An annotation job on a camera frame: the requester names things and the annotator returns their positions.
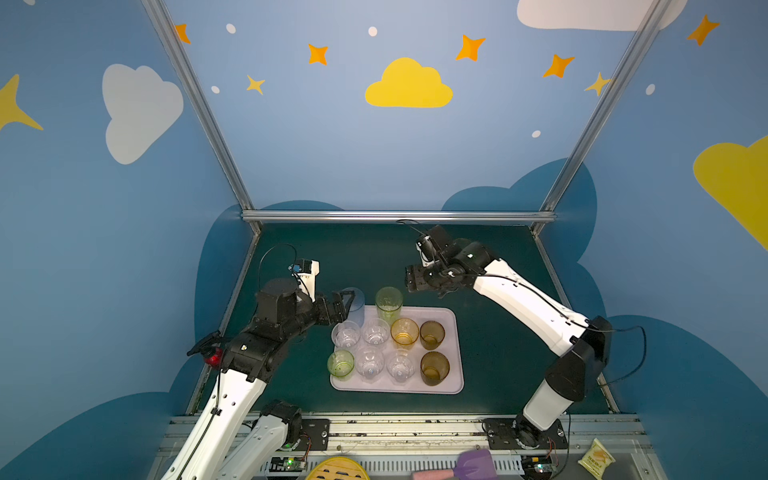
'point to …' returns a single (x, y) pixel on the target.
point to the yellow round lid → (337, 468)
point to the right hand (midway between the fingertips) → (420, 276)
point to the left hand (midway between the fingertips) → (343, 293)
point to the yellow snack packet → (597, 458)
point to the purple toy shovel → (472, 464)
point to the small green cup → (340, 364)
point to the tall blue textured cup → (356, 312)
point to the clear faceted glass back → (376, 331)
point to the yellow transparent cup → (404, 332)
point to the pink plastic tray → (421, 352)
